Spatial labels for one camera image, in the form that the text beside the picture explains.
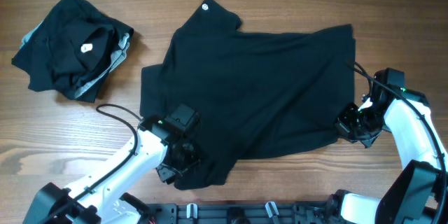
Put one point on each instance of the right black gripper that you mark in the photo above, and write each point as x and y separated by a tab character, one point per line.
343	123

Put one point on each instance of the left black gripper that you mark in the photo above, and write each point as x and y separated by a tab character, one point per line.
171	171

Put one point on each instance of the black t-shirt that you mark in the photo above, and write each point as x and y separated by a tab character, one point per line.
258	95

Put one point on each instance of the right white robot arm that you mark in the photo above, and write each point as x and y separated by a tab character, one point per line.
419	194

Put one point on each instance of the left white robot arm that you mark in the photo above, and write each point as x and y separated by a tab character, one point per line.
160	143

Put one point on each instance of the folded black clothes pile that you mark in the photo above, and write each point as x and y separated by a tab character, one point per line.
73	50

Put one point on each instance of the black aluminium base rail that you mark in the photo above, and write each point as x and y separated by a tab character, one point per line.
267	213

